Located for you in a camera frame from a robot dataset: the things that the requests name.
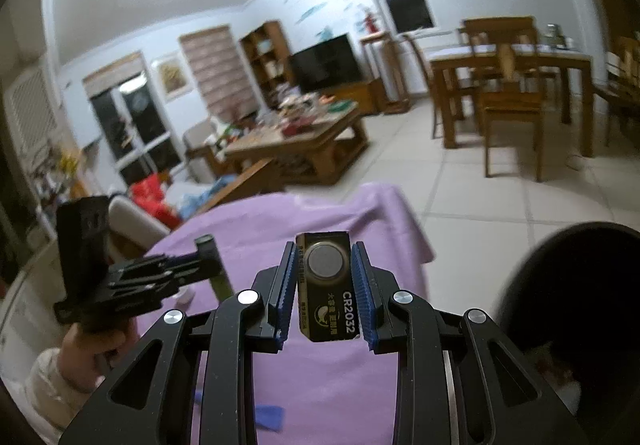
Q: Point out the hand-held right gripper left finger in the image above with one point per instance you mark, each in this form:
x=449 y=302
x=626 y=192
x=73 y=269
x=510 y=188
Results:
x=286 y=295

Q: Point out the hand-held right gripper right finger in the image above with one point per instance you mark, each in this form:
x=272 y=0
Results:
x=362 y=295

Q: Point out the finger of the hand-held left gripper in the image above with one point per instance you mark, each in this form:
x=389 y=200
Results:
x=160 y=264
x=160 y=287

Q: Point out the coin battery pack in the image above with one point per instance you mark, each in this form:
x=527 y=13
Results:
x=325 y=305

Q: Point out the dark green tube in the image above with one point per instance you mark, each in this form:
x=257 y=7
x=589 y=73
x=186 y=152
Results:
x=217 y=270

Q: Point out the black round trash bin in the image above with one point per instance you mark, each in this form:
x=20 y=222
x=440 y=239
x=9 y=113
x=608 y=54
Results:
x=575 y=275

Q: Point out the person's left forearm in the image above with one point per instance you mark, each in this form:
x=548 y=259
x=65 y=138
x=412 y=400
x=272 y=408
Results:
x=55 y=395

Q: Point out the person's left hand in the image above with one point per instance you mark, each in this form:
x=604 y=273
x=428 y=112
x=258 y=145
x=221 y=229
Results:
x=95 y=350

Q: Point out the small white cap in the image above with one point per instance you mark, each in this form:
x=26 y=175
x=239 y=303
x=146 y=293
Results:
x=186 y=296

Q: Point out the cluttered side shelf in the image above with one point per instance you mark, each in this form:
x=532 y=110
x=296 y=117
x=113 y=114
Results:
x=55 y=190

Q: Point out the red bag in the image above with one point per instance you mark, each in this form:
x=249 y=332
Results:
x=152 y=197

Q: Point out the light blue cloth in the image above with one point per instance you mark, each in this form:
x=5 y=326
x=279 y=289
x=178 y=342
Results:
x=205 y=200

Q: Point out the purple cloth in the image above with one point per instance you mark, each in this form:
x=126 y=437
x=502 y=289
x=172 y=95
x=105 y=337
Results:
x=325 y=205

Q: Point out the beige armchair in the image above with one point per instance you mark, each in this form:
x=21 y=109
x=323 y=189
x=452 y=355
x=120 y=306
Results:
x=200 y=150

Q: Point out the white lattice cabinet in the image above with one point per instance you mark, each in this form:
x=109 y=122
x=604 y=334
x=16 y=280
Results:
x=30 y=115

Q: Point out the wooden coffee table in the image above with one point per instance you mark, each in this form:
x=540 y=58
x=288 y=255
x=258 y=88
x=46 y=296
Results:
x=310 y=145

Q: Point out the clutter of small table items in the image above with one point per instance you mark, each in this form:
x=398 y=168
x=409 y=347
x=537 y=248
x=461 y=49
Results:
x=295 y=117

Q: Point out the small framed flower picture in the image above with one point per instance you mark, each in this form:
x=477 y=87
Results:
x=172 y=75

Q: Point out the wooden television stand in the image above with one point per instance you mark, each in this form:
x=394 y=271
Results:
x=360 y=97

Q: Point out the striped window blind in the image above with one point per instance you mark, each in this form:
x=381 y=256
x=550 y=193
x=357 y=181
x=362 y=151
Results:
x=217 y=70

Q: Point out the tall wooden plant stand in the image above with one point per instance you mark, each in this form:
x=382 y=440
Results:
x=387 y=75

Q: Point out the wooden dining chair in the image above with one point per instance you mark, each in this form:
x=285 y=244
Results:
x=622 y=90
x=425 y=75

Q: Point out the wooden bookshelf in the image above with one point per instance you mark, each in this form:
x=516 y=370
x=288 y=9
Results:
x=265 y=60

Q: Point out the black flat television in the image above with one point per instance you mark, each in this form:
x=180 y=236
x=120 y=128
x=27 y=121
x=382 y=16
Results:
x=325 y=65

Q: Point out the wooden chair with oval back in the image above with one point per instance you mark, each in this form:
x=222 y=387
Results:
x=510 y=105

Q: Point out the wooden dining table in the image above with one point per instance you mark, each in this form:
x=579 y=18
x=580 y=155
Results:
x=560 y=62

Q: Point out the metal kettle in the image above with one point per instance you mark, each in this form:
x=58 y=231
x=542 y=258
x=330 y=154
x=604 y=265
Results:
x=552 y=36

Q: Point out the white standing air conditioner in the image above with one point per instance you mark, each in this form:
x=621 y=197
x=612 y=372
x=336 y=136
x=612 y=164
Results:
x=580 y=5

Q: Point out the red wall decoration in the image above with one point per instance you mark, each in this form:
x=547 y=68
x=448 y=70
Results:
x=371 y=22

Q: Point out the blue fish wall stickers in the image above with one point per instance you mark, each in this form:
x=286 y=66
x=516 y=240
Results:
x=315 y=12

